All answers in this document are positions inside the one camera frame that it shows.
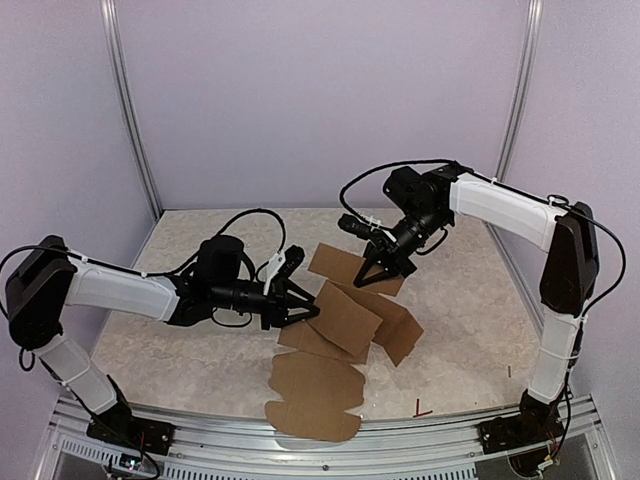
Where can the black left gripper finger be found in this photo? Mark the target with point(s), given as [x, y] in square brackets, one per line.
[291, 318]
[296, 296]

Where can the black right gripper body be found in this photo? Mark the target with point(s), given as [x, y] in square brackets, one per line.
[400, 259]

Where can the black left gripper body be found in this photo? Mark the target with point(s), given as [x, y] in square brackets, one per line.
[227, 295]

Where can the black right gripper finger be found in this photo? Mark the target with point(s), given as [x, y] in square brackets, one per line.
[390, 279]
[370, 272]

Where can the brown cardboard box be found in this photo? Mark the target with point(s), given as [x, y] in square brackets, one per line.
[318, 380]

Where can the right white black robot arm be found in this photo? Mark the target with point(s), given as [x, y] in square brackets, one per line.
[562, 232]

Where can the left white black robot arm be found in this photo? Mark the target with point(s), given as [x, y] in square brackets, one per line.
[220, 277]

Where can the small red stick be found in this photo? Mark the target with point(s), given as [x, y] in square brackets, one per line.
[419, 411]

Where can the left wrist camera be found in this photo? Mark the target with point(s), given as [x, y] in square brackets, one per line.
[281, 265]

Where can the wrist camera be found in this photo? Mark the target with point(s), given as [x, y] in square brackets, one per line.
[281, 265]
[363, 230]

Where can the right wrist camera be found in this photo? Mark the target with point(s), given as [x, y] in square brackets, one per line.
[363, 230]

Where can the right aluminium corner post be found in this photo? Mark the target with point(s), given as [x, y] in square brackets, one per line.
[521, 89]

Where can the aluminium corner post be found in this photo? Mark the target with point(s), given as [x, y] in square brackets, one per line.
[521, 89]
[115, 49]

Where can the front aluminium frame rail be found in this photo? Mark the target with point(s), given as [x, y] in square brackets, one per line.
[222, 447]

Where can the left aluminium corner post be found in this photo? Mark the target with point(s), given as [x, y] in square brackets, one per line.
[115, 49]

